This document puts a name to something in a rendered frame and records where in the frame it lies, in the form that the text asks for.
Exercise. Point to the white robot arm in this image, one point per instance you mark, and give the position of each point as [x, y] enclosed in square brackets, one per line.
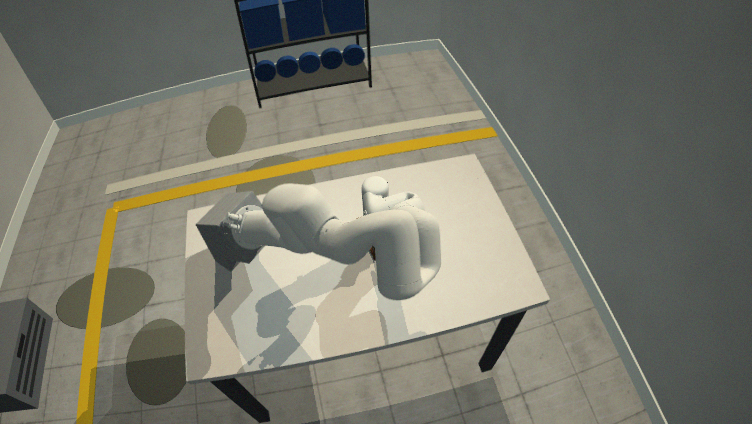
[393, 232]

